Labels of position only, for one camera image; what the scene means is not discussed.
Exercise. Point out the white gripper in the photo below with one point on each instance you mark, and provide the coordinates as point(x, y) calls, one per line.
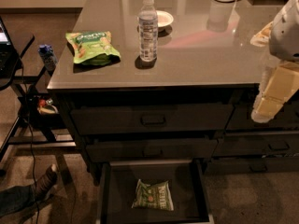
point(286, 34)

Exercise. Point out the green jalapeno kettle chip bag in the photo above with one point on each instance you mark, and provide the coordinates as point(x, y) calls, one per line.
point(156, 196)

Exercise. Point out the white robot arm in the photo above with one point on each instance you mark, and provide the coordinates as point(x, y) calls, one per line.
point(281, 35)

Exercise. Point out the dark top right drawer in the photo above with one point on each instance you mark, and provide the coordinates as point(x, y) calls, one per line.
point(286, 119)

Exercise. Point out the dark middle right drawer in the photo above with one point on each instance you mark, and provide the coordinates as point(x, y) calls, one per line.
point(257, 144)

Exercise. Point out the dark middle left drawer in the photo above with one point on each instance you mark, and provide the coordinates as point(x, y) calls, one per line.
point(181, 148)

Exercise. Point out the open bottom drawer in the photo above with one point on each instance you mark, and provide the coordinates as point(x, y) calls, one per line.
point(117, 193)

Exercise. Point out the bright green snack bag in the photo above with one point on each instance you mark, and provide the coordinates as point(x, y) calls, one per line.
point(92, 48)

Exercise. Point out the dark top left drawer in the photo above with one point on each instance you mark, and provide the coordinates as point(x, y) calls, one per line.
point(151, 118)

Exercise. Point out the small white bowl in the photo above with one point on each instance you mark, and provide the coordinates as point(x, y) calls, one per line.
point(164, 19)

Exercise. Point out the clear plastic water bottle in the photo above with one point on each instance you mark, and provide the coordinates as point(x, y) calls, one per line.
point(148, 31)

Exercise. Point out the colourful items on stand shelf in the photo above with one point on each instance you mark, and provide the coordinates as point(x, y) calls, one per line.
point(46, 107)

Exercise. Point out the blue capped bottle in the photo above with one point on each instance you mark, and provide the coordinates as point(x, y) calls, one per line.
point(48, 57)

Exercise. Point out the black side stand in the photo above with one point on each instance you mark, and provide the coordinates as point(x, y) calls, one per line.
point(30, 127)

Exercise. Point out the black laptop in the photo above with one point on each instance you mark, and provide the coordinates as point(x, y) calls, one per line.
point(7, 50)

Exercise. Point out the person's leg and shoe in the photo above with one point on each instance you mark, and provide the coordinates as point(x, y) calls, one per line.
point(16, 198)

